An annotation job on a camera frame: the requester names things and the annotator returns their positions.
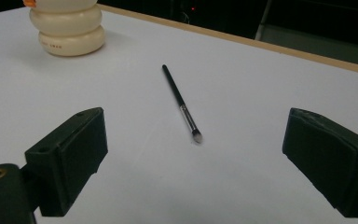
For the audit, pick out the white metal desk frame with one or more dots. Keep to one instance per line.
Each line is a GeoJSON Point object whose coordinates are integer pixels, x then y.
{"type": "Point", "coordinates": [263, 21]}

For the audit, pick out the white table board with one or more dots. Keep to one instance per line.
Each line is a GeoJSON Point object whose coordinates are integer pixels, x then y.
{"type": "Point", "coordinates": [230, 93]}

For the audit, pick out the cream ribbed brush holder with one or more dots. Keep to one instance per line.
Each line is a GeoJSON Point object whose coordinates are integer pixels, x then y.
{"type": "Point", "coordinates": [68, 34]}

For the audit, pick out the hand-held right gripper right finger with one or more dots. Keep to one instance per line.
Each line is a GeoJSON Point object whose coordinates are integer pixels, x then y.
{"type": "Point", "coordinates": [329, 158]}

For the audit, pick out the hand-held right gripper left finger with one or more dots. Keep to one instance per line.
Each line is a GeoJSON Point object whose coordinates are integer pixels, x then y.
{"type": "Point", "coordinates": [68, 149]}

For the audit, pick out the wooden table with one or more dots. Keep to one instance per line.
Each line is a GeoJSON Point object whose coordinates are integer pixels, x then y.
{"type": "Point", "coordinates": [230, 36]}

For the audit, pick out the black makeup brush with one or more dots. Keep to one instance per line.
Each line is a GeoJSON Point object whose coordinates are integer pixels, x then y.
{"type": "Point", "coordinates": [175, 90]}

